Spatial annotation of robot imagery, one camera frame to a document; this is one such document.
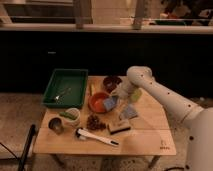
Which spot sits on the small metal cup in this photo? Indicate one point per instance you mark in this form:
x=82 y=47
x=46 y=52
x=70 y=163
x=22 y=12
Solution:
x=55 y=124

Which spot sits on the wooden table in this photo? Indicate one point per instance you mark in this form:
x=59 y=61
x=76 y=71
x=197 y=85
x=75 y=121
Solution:
x=150 y=135

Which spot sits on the white handled brush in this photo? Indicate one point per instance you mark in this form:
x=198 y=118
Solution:
x=80 y=132

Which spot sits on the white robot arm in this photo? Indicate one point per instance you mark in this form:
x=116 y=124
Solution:
x=197 y=119

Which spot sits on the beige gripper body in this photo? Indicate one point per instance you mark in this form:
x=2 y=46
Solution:
x=121 y=92

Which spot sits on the metal fork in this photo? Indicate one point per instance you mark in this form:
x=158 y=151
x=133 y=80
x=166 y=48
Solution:
x=57 y=97

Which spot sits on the light green cup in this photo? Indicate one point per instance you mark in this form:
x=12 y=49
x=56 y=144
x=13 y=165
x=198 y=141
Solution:
x=136 y=95

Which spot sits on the green cucumber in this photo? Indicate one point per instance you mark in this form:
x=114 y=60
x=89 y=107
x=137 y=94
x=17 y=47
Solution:
x=67 y=115

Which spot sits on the blue sponge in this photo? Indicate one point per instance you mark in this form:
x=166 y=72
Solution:
x=110 y=103

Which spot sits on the red orange bowl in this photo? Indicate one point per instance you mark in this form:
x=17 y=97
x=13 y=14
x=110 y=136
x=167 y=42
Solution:
x=95 y=102

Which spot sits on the green plastic tray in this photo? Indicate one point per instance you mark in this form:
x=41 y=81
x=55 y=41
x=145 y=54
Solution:
x=60 y=80

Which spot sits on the grey blue cloth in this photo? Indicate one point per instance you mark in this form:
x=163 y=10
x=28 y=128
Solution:
x=128 y=112

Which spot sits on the small green yellow vegetable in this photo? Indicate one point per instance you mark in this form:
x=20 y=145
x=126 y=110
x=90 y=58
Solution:
x=91 y=89

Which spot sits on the dark maroon bowl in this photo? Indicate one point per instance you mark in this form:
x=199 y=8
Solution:
x=111 y=82

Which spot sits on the wooden block brush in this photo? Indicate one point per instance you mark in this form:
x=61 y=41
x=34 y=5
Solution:
x=116 y=127

